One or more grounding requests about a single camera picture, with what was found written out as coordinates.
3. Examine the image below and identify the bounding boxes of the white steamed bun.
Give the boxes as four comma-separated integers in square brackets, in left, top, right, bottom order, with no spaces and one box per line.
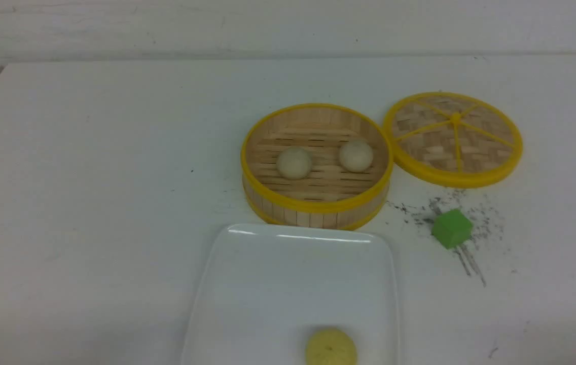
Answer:
[338,139,374,173]
[275,147,313,180]

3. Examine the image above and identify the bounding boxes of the white square plate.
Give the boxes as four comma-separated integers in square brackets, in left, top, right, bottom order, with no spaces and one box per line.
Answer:
[181,224,401,364]

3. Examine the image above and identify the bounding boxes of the yellow steamed bun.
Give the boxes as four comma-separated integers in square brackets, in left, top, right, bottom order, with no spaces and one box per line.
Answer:
[305,327,357,364]

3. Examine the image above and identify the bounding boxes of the bamboo steamer basket yellow rim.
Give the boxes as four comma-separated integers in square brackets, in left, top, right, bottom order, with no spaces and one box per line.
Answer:
[241,103,394,230]

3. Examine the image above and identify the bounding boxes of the green cube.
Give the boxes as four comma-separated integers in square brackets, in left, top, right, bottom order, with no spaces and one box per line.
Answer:
[431,209,474,250]

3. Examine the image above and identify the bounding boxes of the bamboo steamer lid yellow rim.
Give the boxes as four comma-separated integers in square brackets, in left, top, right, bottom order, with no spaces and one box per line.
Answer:
[382,91,524,189]

